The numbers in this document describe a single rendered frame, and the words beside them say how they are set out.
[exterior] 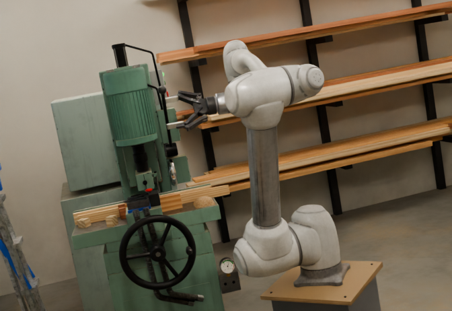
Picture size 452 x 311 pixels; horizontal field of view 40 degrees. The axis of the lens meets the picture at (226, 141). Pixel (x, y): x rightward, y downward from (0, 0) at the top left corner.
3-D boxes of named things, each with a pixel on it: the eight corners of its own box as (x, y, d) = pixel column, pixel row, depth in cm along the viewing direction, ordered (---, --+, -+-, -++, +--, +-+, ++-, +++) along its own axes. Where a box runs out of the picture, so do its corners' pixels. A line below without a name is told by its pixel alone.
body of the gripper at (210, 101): (218, 118, 258) (196, 122, 257) (214, 102, 263) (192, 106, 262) (217, 106, 252) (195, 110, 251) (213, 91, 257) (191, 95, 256)
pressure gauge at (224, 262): (222, 279, 253) (218, 260, 252) (220, 277, 257) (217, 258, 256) (237, 276, 254) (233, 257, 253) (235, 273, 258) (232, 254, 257)
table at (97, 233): (70, 257, 241) (68, 242, 240) (78, 237, 271) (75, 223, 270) (225, 224, 248) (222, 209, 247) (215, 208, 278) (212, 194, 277)
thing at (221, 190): (79, 225, 265) (77, 216, 264) (79, 224, 267) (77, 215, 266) (230, 194, 273) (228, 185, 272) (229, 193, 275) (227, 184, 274)
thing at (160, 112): (163, 143, 284) (157, 111, 282) (162, 141, 293) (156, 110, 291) (181, 140, 285) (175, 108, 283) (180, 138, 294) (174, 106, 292)
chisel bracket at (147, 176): (138, 194, 263) (134, 175, 262) (138, 188, 277) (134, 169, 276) (156, 191, 264) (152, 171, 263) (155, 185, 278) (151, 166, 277)
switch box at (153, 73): (155, 106, 292) (148, 71, 290) (155, 104, 302) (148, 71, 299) (168, 103, 293) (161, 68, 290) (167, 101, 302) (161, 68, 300)
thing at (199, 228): (107, 253, 252) (105, 244, 252) (109, 239, 273) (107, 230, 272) (204, 232, 257) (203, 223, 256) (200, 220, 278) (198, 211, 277)
